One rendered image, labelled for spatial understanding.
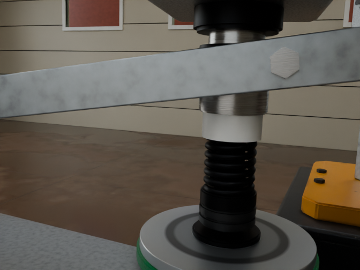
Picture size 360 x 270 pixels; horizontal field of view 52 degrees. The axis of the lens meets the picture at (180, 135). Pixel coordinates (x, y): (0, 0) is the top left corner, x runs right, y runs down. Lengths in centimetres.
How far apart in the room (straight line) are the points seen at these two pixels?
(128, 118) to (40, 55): 233
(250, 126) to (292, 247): 15
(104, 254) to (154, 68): 24
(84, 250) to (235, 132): 25
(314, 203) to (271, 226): 39
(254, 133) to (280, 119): 592
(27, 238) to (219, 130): 30
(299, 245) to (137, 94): 26
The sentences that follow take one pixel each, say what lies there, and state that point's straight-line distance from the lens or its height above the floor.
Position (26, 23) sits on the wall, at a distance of 855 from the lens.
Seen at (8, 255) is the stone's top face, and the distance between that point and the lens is 52.
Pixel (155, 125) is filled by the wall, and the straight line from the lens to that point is 692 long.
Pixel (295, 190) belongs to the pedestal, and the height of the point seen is 74.
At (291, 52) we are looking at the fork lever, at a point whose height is 107.
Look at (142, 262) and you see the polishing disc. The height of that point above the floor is 84.
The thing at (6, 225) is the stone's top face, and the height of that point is 82.
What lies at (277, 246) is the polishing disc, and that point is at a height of 86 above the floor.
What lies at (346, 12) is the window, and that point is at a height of 210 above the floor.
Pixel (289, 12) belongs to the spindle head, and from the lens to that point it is 47.
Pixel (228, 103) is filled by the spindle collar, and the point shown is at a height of 102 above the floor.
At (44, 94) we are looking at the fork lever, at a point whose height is 102.
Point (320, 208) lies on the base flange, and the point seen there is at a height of 77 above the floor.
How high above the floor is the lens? 104
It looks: 9 degrees down
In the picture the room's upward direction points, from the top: 2 degrees clockwise
